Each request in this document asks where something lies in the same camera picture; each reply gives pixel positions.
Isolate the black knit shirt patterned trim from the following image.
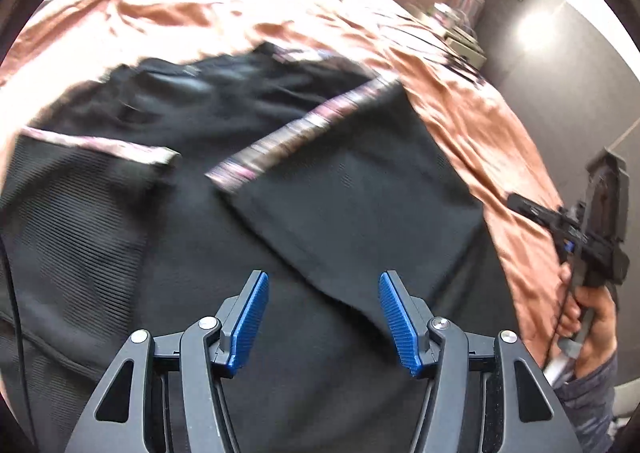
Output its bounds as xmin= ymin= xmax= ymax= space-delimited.
xmin=0 ymin=42 xmax=521 ymax=453

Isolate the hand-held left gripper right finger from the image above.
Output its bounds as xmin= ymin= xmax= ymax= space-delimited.
xmin=378 ymin=270 xmax=583 ymax=453

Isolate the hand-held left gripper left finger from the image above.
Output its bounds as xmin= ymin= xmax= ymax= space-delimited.
xmin=65 ymin=269 xmax=271 ymax=453

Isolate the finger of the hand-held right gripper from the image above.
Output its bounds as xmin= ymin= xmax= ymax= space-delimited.
xmin=506 ymin=192 xmax=563 ymax=234

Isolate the person's right hand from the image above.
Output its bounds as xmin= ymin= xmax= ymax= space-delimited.
xmin=556 ymin=265 xmax=618 ymax=379

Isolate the brown blanket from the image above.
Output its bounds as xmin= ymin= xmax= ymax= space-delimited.
xmin=0 ymin=0 xmax=566 ymax=364

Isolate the white nightstand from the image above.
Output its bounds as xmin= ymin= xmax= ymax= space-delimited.
xmin=431 ymin=3 xmax=486 ymax=69

